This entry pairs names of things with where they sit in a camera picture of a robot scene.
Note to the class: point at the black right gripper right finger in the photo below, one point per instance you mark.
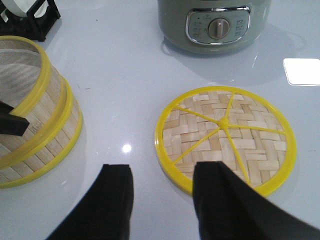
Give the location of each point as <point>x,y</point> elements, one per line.
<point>228,209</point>

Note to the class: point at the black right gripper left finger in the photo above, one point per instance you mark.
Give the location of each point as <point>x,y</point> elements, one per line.
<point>104,212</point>

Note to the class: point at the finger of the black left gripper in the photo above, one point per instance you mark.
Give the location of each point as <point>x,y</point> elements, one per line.
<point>11,124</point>

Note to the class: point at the bamboo steamer tray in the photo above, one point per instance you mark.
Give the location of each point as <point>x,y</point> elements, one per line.
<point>28,81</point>
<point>22,160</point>

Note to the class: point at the bamboo steamer lid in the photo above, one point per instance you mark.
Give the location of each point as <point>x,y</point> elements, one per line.
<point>230,125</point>

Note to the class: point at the black dish rack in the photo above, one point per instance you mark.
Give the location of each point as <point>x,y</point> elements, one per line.
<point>29,27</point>

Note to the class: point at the grey electric cooker pot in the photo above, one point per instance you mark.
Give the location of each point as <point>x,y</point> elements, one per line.
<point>212,26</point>

